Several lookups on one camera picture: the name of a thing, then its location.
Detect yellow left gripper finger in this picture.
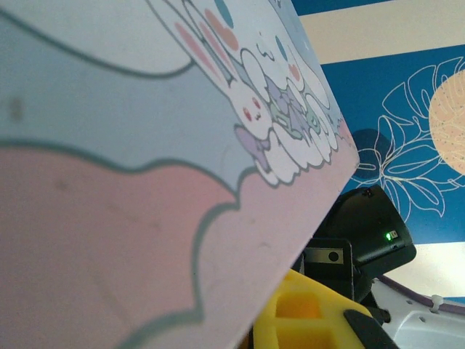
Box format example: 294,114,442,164
248,270,400,349

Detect blue pink cartoon tin box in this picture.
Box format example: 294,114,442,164
0,0,360,349

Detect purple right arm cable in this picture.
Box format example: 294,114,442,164
379,276,465,314

